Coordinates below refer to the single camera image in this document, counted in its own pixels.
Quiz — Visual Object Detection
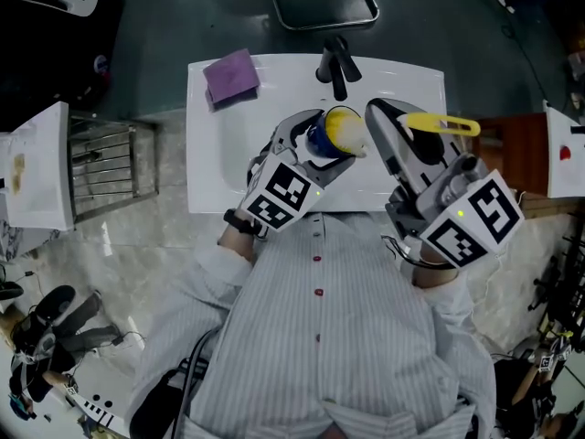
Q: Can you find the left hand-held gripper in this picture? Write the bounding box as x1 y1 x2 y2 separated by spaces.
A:
238 108 357 233

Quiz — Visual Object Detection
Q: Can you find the stained white basin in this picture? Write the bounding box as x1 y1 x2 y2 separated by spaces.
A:
0 101 77 233

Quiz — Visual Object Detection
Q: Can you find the black floor cable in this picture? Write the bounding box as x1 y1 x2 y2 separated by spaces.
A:
499 24 570 109

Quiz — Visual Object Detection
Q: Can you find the black bag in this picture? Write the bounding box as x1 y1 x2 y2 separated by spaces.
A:
153 358 212 439

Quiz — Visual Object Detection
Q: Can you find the blue cup with yellow inside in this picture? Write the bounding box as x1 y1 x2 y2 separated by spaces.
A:
304 105 367 160

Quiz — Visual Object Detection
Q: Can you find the brown wooden cabinet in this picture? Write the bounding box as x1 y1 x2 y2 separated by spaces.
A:
473 112 550 197

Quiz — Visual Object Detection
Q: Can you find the purple cleaning cloth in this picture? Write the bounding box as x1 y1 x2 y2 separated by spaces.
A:
202 48 261 112

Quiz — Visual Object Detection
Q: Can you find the black faucet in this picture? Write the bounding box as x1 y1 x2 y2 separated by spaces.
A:
314 36 363 102

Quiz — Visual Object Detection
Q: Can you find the person's striped shirt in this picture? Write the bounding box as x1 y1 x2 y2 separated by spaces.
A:
124 210 498 439

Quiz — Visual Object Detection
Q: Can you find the white ceramic sink basin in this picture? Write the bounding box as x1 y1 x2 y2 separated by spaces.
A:
186 52 447 215

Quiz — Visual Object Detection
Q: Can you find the black metal stand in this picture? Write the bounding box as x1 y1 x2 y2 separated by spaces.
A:
527 219 585 340

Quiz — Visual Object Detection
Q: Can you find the person's right forearm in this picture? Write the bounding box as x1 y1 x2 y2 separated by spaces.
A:
410 248 460 291

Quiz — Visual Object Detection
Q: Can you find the metal tube chair frame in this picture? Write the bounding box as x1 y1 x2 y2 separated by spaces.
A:
263 0 381 32

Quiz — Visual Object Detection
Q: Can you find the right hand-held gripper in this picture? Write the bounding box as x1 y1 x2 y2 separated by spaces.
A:
365 97 527 270

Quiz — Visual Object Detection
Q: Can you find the black wristband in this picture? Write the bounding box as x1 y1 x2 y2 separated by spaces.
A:
222 208 267 238

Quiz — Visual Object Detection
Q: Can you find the yellow handled white brush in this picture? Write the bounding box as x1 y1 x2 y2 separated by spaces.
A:
336 112 482 159

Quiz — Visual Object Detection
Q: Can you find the metal wire rack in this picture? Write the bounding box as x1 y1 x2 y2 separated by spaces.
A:
67 111 160 225

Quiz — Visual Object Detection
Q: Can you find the person's left forearm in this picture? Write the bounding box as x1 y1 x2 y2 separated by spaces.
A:
216 219 258 264

